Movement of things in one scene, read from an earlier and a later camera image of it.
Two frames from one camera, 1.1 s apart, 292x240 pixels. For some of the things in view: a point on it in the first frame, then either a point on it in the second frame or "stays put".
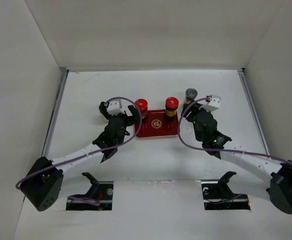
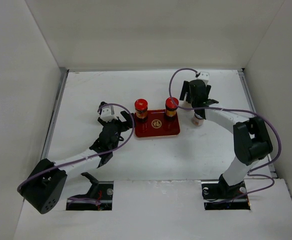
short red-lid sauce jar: (142, 105) stays put
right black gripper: (191, 108) → (186, 88)
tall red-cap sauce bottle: (172, 104) stays put
